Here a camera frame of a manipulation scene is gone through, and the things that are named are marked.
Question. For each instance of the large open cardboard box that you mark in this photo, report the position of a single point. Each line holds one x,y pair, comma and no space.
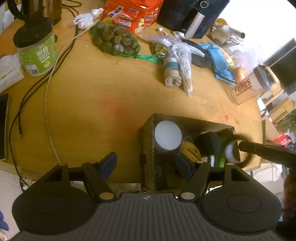
269,129

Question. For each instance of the white ribbon loop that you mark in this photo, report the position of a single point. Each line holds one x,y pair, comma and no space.
159,29

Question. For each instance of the black tape roll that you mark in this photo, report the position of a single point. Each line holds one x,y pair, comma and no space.
231,150

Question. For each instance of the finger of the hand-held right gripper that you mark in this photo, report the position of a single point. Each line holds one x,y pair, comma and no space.
259,148

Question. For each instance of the white-faced round tin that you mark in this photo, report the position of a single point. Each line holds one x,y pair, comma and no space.
167,134

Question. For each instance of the orange snack bag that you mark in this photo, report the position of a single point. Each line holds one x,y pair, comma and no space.
129,14

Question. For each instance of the red packet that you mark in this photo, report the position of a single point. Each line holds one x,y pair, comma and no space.
281,139

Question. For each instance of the black round lid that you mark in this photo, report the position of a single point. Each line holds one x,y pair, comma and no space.
208,142

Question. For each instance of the steel kettle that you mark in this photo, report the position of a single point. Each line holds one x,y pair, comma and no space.
46,9

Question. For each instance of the yellow snack packet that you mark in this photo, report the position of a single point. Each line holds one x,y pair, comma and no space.
227,58

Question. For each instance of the green net bag of chestnuts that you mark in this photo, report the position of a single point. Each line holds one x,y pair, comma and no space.
115,39

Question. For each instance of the cotton swab pack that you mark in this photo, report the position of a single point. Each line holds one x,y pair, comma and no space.
186,71

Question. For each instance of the green hand cream tube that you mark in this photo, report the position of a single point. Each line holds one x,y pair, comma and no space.
219,157

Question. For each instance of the small white plastic bag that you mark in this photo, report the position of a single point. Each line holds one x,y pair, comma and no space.
85,18

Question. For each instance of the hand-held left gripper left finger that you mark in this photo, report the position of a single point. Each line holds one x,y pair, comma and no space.
108,166

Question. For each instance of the person's right hand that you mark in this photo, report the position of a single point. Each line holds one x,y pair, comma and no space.
290,187

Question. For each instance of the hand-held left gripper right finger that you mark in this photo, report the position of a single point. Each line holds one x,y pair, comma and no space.
185,166

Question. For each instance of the large clear plastic bag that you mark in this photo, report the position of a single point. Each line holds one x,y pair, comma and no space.
245,60

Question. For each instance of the grey-lid shaker bottle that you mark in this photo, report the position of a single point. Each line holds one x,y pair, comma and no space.
247,88

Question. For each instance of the small cardboard box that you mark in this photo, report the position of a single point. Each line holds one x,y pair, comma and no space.
148,176

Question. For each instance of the white plastic bottle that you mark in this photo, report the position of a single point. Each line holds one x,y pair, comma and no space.
171,74

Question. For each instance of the black television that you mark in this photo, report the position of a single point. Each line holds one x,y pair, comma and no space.
284,67

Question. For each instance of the white tissue box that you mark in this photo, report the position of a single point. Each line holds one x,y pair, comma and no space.
9,76

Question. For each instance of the black round kettle base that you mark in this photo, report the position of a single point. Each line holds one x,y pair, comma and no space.
200,59

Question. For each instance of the crumpled clear plastic bag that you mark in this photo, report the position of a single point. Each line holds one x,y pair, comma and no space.
166,42

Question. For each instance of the black air fryer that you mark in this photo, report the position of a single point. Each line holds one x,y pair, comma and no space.
171,11

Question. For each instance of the green label jar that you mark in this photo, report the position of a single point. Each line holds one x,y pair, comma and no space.
37,55

